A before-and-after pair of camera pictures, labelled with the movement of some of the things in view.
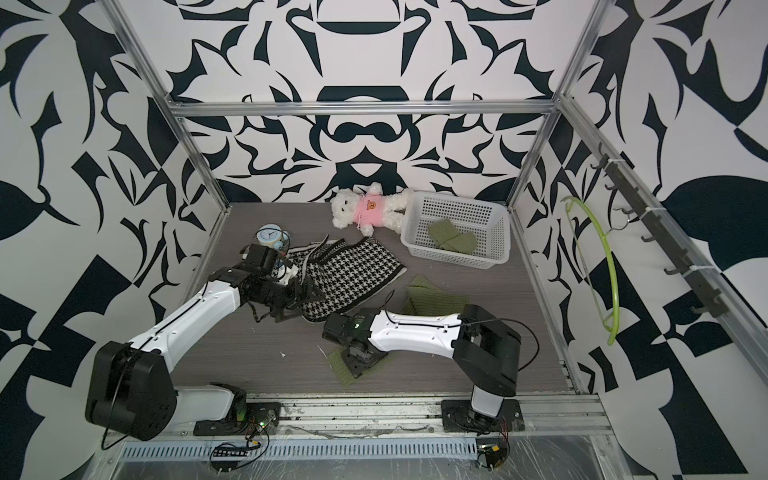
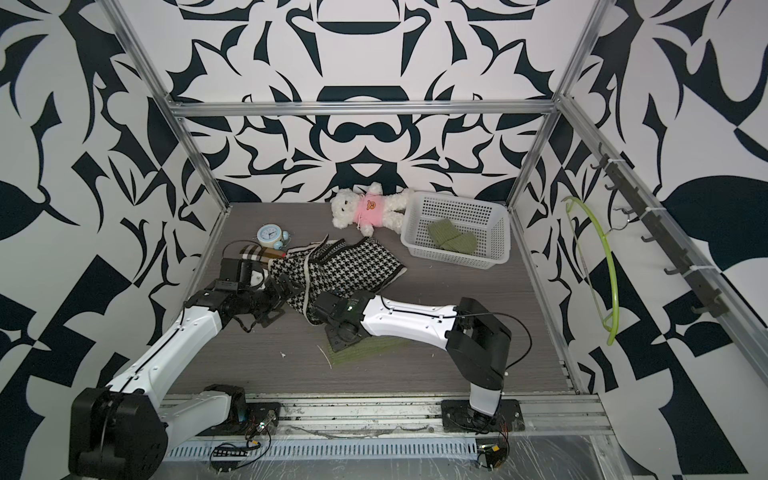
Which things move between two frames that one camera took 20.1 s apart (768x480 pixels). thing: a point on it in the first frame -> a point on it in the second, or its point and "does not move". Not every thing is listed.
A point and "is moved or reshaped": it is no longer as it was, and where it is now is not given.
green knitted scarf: x=422 y=297 is moved or reshaped
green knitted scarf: x=446 y=236 does not move
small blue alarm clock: x=272 y=235 does not move
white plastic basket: x=472 y=232 does not move
